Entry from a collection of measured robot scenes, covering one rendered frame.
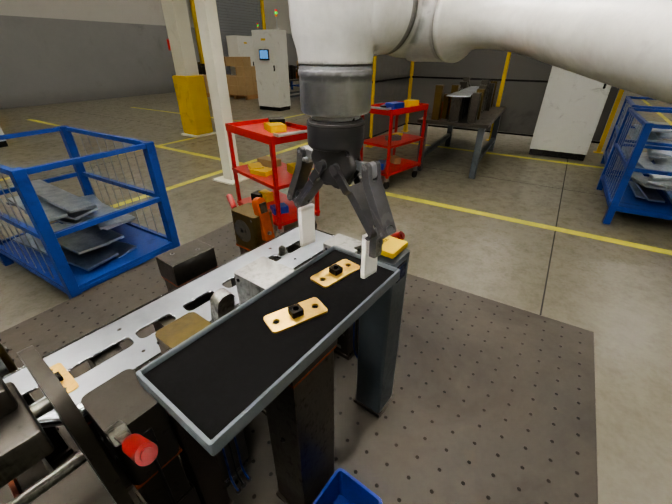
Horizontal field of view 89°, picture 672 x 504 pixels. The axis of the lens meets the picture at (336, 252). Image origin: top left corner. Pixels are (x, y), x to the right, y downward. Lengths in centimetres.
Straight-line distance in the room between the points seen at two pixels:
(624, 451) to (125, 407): 193
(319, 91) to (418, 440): 77
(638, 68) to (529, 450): 84
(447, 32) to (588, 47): 21
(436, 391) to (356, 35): 84
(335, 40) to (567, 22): 21
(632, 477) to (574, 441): 99
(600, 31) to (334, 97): 24
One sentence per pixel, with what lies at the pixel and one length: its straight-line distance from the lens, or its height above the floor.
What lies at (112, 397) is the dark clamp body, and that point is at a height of 108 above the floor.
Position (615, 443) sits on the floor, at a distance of 210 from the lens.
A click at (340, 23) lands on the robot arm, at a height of 150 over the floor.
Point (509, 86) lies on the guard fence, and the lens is 749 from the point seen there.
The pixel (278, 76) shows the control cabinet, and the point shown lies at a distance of 1082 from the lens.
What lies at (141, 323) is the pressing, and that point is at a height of 100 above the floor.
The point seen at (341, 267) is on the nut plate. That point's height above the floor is 117.
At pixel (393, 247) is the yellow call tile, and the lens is 65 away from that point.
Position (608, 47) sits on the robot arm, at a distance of 31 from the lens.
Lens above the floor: 147
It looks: 30 degrees down
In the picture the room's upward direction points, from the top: straight up
